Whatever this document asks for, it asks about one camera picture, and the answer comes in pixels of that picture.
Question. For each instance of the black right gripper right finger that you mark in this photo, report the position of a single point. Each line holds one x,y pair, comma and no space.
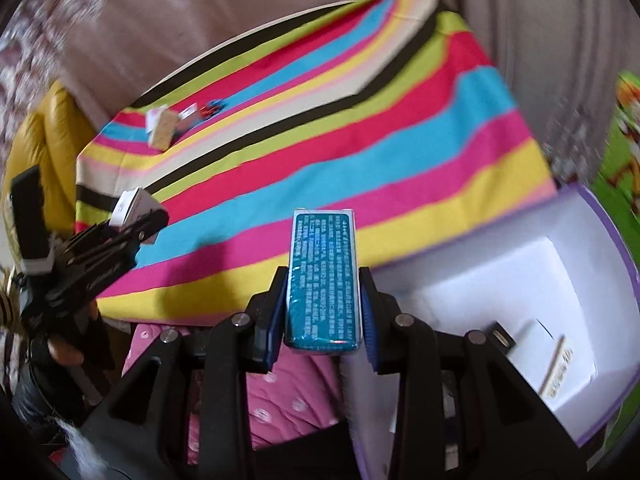
463,410

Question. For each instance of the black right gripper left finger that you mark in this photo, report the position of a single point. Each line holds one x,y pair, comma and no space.
181,411

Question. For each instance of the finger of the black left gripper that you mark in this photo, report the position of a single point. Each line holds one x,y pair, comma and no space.
103,252

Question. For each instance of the small white cube box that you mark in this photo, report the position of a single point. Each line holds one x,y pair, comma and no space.
137,207

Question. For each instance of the tall beige printed box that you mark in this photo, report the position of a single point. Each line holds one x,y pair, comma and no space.
161,137

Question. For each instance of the teal printed box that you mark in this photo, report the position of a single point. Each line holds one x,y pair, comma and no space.
323,306

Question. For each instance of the white red-blue medicine box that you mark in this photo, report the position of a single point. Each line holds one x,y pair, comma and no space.
190,113

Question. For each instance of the black gold-print box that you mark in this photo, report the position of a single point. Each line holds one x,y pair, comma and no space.
501,339

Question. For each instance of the white TS logo box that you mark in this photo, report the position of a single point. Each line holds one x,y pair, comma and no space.
555,366

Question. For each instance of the white pink-stained box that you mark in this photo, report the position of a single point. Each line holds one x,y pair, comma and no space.
152,116

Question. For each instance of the red blue toy car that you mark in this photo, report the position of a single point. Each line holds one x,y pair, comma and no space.
212,108

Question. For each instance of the person's left hand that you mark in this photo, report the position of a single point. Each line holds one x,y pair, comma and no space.
64,353

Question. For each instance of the pink polka-dot cushion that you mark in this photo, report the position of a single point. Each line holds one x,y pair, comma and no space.
302,394

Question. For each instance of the white purple-trimmed storage box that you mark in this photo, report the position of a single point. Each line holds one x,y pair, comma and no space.
561,262

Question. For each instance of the green cartoon play mat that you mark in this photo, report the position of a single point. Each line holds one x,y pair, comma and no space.
617,182

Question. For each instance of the colourful striped cloth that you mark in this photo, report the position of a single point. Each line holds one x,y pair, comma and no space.
389,108

